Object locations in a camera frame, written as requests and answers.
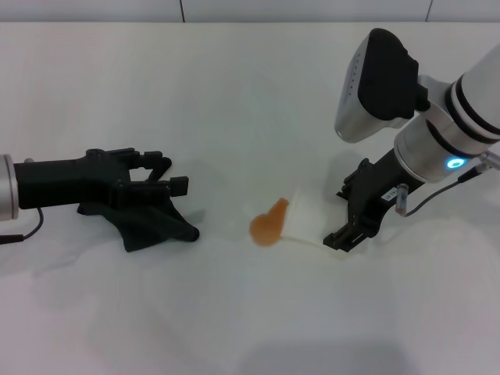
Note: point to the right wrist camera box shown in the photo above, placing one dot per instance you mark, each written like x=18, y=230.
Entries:
x=375, y=82

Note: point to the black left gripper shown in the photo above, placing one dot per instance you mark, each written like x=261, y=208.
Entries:
x=66, y=179

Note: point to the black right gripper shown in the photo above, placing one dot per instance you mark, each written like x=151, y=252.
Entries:
x=371, y=187

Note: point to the orange liquid stain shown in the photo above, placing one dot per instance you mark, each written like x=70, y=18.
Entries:
x=267, y=228

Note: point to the dark rag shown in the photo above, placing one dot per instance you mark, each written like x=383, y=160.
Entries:
x=156, y=226

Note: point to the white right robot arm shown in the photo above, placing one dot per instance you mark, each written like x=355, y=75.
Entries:
x=449, y=129

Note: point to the white paper cup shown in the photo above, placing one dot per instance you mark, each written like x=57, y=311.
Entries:
x=304, y=218

